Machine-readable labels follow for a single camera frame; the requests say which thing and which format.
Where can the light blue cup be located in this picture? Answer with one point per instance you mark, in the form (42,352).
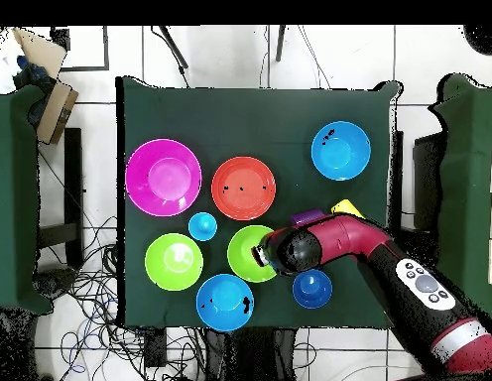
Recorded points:
(202,226)

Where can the dark green table cloth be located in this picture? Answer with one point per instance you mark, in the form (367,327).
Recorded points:
(250,115)

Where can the black pedestal leg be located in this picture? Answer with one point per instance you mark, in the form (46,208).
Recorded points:
(55,282)

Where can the small dark blue bowl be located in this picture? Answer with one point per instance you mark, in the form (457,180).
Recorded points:
(312,289)

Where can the orange bowl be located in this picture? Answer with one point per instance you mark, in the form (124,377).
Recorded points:
(243,188)

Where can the green cloth side table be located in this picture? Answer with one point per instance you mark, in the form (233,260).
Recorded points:
(468,158)
(14,198)

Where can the purple cup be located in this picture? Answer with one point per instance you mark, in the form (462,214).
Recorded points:
(305,217)

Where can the black metal stand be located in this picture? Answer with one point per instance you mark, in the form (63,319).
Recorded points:
(73,178)
(426,178)

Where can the black tripod leg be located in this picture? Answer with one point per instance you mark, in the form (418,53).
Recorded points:
(174,49)
(280,43)

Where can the green bowl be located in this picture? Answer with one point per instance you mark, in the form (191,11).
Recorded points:
(173,262)
(240,254)

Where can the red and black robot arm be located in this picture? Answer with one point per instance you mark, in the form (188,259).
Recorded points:
(349,238)

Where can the pink bowl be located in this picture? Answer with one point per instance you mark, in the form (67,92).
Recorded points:
(163,177)

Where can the light blue bowl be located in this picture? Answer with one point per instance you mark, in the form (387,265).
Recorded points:
(224,303)
(341,151)

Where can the yellow cup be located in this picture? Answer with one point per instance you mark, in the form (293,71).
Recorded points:
(344,207)

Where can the brown cardboard sheet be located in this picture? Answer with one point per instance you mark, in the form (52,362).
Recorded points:
(41,51)

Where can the brown cardboard box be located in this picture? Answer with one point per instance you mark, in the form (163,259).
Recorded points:
(55,113)

